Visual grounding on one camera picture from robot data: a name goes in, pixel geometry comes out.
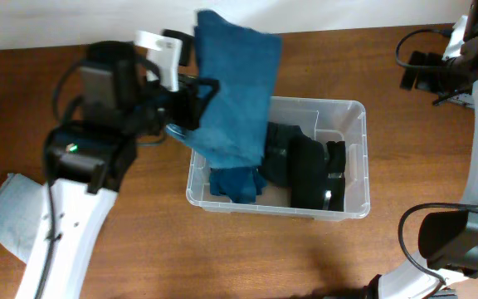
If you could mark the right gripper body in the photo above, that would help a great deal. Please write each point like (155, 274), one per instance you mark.
(452, 80)

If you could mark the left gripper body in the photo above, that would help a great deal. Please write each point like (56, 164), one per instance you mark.
(164, 106)

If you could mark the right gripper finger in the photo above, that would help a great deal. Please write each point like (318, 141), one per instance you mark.
(410, 75)
(426, 80)

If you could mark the dark blue jeans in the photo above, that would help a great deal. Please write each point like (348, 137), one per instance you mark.
(232, 130)

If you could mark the teal garment with tape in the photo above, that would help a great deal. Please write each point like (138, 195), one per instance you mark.
(240, 185)

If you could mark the black garment small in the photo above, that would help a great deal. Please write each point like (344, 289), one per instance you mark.
(274, 164)

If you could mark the black garment large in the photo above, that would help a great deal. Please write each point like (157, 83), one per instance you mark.
(316, 174)

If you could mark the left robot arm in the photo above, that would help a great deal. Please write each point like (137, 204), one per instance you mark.
(131, 92)

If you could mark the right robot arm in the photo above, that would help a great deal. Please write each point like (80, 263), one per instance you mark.
(440, 240)

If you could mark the clear plastic storage bin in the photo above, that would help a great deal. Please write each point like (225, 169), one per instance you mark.
(321, 120)

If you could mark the light blue folded jeans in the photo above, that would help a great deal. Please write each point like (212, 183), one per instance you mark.
(20, 212)

